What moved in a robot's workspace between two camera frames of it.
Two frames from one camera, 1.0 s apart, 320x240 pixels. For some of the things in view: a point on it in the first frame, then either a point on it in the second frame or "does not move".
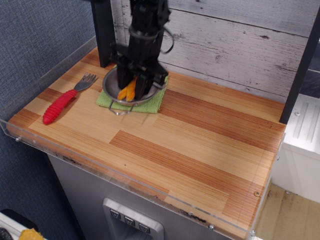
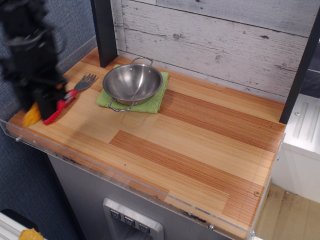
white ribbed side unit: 297,170 does not move
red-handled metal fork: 56,108 does not move
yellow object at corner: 30,234 does not move
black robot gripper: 142,55 to 30,63
